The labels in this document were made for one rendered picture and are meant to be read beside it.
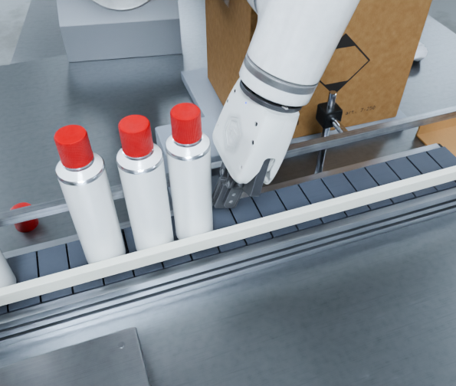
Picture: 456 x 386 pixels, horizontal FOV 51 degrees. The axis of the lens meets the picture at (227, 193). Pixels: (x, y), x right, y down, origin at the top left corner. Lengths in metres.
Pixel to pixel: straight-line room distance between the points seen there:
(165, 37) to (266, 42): 0.65
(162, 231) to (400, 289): 0.33
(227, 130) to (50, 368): 0.33
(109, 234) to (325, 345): 0.30
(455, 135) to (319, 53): 0.53
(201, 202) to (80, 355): 0.22
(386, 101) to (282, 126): 0.42
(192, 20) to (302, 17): 0.84
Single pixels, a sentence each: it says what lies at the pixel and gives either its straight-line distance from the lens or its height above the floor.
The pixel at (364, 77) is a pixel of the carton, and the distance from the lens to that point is 0.85.
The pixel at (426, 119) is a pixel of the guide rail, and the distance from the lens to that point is 0.77.
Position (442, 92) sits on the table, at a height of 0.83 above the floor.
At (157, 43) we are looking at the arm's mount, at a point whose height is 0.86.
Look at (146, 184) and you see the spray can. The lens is 0.53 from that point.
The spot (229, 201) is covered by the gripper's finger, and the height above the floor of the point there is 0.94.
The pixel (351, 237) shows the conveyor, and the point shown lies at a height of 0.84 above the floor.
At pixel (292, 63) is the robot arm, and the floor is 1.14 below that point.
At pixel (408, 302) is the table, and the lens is 0.69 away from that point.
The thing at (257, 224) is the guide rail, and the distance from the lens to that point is 0.62.
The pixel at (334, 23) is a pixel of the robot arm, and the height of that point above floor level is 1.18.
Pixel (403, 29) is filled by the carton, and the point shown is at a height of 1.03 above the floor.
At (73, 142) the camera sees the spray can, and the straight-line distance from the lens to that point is 0.50.
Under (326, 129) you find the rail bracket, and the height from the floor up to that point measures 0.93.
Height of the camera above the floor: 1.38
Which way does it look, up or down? 46 degrees down
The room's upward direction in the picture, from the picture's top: straight up
